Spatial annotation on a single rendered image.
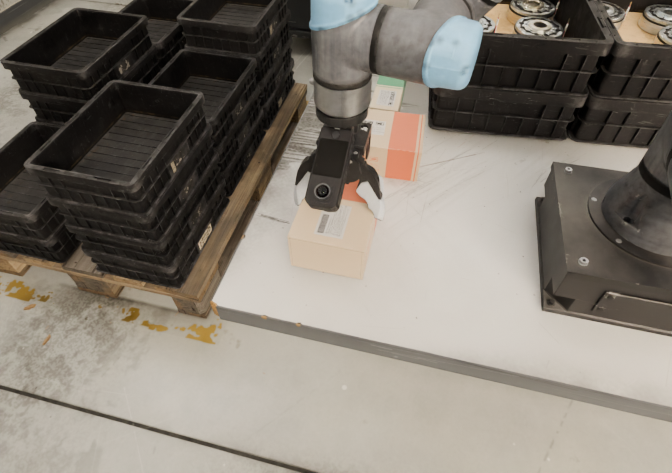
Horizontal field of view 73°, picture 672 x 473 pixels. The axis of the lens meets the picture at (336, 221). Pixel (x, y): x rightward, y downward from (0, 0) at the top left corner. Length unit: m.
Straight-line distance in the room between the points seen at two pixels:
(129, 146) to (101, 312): 0.58
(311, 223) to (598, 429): 1.11
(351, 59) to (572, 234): 0.42
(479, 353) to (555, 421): 0.82
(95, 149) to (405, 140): 0.92
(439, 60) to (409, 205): 0.41
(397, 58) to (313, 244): 0.30
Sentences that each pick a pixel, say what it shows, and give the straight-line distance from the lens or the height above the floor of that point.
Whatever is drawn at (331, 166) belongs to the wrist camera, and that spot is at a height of 0.92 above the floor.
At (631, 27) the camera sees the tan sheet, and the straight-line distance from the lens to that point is 1.34.
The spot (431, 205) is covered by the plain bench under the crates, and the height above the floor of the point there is 0.70.
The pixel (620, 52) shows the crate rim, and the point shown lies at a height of 0.92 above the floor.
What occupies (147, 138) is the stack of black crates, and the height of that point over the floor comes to 0.49.
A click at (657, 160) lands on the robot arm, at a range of 0.75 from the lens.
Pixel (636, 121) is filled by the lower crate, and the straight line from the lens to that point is 1.12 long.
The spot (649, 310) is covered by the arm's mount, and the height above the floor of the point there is 0.76.
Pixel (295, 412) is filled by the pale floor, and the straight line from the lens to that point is 1.40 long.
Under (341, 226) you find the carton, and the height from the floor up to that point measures 0.79.
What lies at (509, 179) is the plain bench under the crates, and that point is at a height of 0.70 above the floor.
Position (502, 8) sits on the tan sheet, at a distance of 1.30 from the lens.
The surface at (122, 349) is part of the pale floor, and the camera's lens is 1.61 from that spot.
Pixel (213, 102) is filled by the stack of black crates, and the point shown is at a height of 0.38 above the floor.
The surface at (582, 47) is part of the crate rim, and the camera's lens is 0.97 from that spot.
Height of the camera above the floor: 1.32
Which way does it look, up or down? 49 degrees down
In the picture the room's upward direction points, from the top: straight up
